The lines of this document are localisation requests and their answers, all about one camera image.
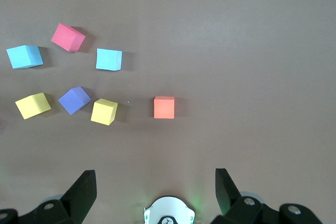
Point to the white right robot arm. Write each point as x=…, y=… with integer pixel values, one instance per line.
x=169, y=208

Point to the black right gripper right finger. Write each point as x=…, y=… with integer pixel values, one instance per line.
x=236, y=208

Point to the purple foam block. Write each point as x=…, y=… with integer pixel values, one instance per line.
x=72, y=102

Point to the red foam block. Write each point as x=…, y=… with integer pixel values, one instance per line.
x=65, y=36

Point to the blue foam block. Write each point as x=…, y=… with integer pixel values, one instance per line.
x=22, y=57
x=107, y=59

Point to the orange foam block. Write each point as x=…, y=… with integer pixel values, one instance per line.
x=164, y=108

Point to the brown table cover sheet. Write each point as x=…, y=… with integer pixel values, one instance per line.
x=236, y=51

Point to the yellow foam block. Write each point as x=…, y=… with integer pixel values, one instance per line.
x=102, y=112
x=30, y=106

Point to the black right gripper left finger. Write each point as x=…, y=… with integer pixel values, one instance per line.
x=76, y=200

